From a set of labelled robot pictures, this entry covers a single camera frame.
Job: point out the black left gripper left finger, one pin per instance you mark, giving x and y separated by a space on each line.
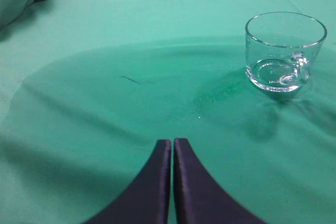
147 198

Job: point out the green table cloth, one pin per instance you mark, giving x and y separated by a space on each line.
88 86

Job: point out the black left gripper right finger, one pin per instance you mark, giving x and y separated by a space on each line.
198 198

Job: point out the clear glass mug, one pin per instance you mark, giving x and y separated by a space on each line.
280 49

